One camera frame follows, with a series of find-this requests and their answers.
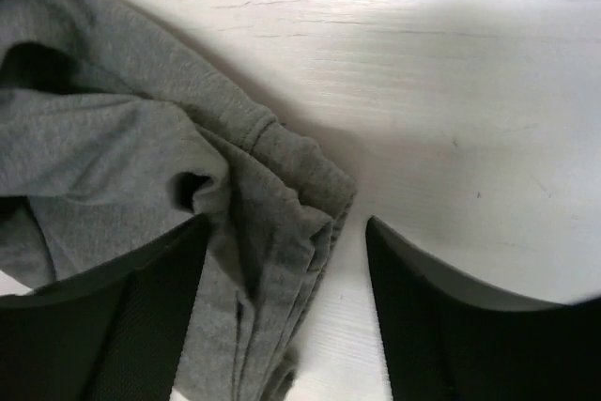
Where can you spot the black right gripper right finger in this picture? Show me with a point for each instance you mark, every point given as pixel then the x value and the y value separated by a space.
pixel 449 336

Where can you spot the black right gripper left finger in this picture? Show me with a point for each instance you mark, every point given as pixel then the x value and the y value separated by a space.
pixel 115 332

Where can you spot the grey drawstring shorts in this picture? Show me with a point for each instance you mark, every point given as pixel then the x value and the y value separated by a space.
pixel 113 132

